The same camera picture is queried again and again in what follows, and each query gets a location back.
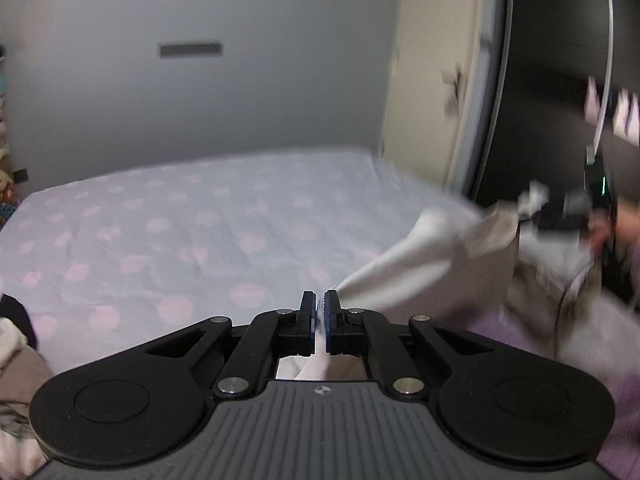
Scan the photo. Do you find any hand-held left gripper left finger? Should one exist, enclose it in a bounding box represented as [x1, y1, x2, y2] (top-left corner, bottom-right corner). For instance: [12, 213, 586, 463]
[122, 291, 320, 401]

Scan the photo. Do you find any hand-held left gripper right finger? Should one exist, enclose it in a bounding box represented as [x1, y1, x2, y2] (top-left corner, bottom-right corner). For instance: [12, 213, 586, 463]
[325, 290, 503, 401]

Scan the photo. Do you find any white garment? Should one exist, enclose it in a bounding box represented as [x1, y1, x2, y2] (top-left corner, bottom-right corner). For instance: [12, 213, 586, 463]
[276, 180, 626, 382]

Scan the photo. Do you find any person's right hand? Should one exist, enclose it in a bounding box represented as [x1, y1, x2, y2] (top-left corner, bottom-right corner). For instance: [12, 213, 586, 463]
[586, 196, 640, 253]

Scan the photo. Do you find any polka dot bed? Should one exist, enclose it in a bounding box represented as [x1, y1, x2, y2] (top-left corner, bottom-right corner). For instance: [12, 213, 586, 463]
[0, 145, 501, 376]

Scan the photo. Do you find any dark sliding door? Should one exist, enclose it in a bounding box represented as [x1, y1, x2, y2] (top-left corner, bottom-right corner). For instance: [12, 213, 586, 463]
[472, 0, 640, 306]

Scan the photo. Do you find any cream wardrobe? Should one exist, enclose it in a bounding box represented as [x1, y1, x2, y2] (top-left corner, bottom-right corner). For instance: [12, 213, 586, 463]
[379, 0, 507, 197]

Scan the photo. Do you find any beige garment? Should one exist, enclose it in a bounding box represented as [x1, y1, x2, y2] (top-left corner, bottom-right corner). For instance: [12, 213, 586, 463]
[0, 346, 55, 407]

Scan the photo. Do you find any black garment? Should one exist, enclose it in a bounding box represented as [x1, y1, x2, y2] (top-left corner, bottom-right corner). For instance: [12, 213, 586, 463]
[0, 292, 39, 352]

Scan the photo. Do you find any grey garment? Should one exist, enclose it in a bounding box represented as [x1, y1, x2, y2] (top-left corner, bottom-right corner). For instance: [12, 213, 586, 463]
[0, 400, 36, 438]

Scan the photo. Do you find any stack of plush toys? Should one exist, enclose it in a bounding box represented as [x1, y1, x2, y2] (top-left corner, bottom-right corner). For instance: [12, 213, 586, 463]
[0, 45, 22, 223]

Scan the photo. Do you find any white cable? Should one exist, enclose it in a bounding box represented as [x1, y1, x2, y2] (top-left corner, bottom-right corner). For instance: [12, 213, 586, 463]
[585, 0, 617, 161]

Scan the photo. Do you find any dark wall vent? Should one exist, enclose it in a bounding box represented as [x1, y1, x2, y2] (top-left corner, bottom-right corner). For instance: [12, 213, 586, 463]
[159, 41, 224, 59]

